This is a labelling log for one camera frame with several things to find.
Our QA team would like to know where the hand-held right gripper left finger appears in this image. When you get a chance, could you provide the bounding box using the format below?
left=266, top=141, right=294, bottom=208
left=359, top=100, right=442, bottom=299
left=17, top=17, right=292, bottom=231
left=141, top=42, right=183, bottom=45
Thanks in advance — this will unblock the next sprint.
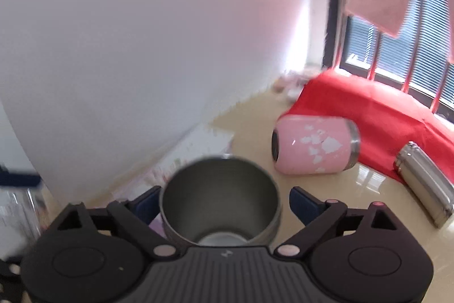
left=47, top=185, right=179, bottom=259

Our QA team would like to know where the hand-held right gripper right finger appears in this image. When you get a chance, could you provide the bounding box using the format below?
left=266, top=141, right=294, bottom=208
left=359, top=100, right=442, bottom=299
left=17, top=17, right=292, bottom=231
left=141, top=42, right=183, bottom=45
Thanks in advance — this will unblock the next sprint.
left=275, top=186, right=406, bottom=258

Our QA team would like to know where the pink cup with white patches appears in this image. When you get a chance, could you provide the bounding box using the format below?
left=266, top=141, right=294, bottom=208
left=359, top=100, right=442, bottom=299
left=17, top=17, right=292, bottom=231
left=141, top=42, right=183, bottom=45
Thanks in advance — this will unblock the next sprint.
left=271, top=114, right=361, bottom=176

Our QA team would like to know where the steel cup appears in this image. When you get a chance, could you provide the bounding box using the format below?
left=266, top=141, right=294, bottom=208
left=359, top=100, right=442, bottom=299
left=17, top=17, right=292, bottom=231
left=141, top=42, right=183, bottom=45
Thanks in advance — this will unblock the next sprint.
left=158, top=154, right=282, bottom=247

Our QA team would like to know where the red cloth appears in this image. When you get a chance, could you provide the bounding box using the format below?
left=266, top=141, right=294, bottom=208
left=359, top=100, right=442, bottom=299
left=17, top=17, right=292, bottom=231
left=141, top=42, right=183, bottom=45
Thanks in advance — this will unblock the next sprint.
left=276, top=69, right=454, bottom=187

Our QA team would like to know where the silver steel flask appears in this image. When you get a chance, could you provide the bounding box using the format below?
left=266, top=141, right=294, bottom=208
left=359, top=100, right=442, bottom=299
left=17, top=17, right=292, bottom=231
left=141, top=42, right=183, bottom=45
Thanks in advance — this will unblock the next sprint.
left=394, top=141, right=454, bottom=228

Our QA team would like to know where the clear plastic container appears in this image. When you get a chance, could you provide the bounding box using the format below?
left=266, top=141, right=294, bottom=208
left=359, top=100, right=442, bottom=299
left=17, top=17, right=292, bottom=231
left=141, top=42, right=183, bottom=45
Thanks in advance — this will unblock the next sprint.
left=0, top=164, right=50, bottom=261

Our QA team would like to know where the window with metal bars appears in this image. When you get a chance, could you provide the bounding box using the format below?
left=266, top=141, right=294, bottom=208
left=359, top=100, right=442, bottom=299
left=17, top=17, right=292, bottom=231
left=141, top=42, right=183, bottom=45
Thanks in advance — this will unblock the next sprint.
left=322, top=0, right=454, bottom=119

